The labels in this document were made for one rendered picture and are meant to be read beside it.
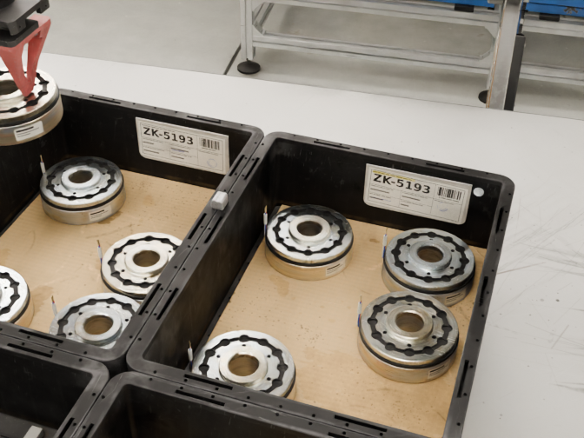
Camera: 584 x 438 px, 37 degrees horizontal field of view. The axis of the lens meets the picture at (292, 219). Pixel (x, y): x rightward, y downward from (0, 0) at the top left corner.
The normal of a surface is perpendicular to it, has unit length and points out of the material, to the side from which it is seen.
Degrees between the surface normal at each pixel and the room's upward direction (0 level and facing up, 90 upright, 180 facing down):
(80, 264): 0
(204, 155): 90
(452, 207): 90
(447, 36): 0
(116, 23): 0
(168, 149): 90
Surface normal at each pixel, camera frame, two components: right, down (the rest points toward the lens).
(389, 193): -0.31, 0.60
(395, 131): 0.01, -0.77
